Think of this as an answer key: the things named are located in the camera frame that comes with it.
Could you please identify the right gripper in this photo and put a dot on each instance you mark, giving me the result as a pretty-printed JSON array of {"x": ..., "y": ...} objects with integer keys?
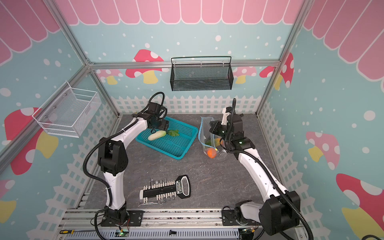
[{"x": 216, "y": 128}]

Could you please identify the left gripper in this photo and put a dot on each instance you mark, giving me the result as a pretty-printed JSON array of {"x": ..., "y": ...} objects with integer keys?
[{"x": 164, "y": 125}]

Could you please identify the white green toy cabbage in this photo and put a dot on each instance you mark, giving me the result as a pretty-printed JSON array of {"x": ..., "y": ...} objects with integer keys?
[{"x": 161, "y": 134}]

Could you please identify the clear zip top bag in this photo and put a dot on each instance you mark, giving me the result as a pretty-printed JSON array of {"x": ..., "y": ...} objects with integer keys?
[{"x": 205, "y": 134}]

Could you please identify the teal plastic basket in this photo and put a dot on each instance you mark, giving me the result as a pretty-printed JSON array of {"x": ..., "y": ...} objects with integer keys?
[{"x": 175, "y": 147}]

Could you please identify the orange toy tomato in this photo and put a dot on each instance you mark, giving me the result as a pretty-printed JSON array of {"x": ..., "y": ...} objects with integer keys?
[{"x": 211, "y": 153}]

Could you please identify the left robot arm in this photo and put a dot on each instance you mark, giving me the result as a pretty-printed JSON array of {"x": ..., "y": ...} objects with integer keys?
[{"x": 113, "y": 161}]

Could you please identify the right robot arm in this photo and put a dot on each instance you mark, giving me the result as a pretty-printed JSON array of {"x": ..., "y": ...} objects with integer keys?
[{"x": 281, "y": 208}]

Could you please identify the black screwdriver bit set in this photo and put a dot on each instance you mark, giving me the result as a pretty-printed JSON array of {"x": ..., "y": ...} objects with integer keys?
[{"x": 164, "y": 191}]

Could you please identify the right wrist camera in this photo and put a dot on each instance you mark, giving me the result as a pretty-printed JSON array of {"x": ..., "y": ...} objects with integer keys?
[{"x": 229, "y": 116}]

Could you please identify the black wire wall basket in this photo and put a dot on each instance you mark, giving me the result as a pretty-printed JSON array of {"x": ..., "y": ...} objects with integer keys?
[{"x": 208, "y": 73}]

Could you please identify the white wire wall basket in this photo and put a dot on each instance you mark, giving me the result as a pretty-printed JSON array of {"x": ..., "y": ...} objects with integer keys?
[{"x": 68, "y": 111}]

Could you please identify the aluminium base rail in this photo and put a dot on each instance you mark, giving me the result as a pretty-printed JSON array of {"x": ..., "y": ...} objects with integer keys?
[{"x": 164, "y": 224}]

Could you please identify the yellow handled screwdriver left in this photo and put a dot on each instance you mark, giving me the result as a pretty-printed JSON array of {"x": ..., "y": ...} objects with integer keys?
[{"x": 71, "y": 232}]

